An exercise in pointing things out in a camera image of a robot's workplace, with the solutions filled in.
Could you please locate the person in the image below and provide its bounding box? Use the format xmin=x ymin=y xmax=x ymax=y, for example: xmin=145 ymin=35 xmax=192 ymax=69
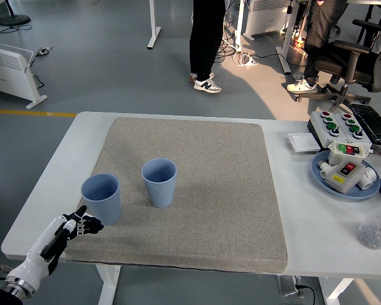
xmin=188 ymin=0 xmax=226 ymax=94
xmin=286 ymin=0 xmax=349 ymax=95

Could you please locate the clear bottle with red cap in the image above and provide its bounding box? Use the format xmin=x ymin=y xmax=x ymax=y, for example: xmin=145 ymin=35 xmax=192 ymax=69
xmin=356 ymin=191 xmax=381 ymax=250

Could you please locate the light blue ribbed cup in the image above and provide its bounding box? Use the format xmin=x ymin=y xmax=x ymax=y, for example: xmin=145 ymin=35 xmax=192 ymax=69
xmin=80 ymin=173 xmax=122 ymax=226
xmin=141 ymin=158 xmax=178 ymax=208

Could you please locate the black office chair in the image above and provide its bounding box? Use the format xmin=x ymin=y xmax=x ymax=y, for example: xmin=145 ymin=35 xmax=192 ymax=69
xmin=294 ymin=18 xmax=381 ymax=111

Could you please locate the black fan stand base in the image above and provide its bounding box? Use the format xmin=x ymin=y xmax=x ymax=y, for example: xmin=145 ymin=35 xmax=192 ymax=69
xmin=0 ymin=0 xmax=31 ymax=27

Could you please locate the black wrapped flat object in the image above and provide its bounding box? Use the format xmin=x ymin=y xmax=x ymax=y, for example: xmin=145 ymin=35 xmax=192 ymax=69
xmin=349 ymin=103 xmax=381 ymax=147

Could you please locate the white table leg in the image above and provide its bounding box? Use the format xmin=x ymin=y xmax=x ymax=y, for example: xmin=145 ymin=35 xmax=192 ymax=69
xmin=96 ymin=264 xmax=121 ymax=305
xmin=319 ymin=278 xmax=355 ymax=305

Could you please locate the blue plate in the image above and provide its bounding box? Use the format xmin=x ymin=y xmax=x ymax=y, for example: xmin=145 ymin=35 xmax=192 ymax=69
xmin=310 ymin=149 xmax=381 ymax=201

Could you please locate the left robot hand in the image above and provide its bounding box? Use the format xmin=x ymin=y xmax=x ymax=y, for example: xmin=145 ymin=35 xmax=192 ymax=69
xmin=8 ymin=205 xmax=104 ymax=292

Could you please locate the grey box under table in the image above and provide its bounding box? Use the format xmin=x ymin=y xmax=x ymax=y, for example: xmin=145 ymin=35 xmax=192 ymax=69
xmin=276 ymin=274 xmax=305 ymax=298

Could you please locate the grey-brown mat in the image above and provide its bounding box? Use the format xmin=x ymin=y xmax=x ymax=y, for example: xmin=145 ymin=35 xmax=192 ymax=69
xmin=63 ymin=117 xmax=288 ymax=274

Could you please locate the white desk leg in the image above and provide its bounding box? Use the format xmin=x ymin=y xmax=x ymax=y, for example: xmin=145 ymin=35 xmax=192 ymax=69
xmin=233 ymin=0 xmax=246 ymax=53
xmin=275 ymin=0 xmax=301 ymax=76
xmin=146 ymin=0 xmax=162 ymax=50

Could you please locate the grey red-button switch box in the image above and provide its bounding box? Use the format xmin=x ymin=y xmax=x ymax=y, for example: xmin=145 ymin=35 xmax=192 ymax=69
xmin=317 ymin=158 xmax=378 ymax=195

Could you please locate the white push-button control box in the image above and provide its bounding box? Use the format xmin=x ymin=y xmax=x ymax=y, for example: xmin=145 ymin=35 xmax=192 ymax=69
xmin=332 ymin=111 xmax=373 ymax=150
xmin=307 ymin=111 xmax=350 ymax=149

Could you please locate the black cable under table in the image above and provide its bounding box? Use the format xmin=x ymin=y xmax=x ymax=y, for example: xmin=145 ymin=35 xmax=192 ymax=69
xmin=296 ymin=284 xmax=317 ymax=305

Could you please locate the white green-red switch box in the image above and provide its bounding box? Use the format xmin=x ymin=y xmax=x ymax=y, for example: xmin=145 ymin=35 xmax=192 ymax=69
xmin=327 ymin=141 xmax=372 ymax=166

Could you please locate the white panel heater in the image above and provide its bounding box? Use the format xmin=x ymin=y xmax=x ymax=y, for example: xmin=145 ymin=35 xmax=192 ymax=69
xmin=0 ymin=40 xmax=48 ymax=110
xmin=242 ymin=0 xmax=293 ymax=39

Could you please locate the white wall switch plate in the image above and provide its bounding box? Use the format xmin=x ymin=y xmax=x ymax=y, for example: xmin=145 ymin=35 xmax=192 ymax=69
xmin=287 ymin=132 xmax=321 ymax=154

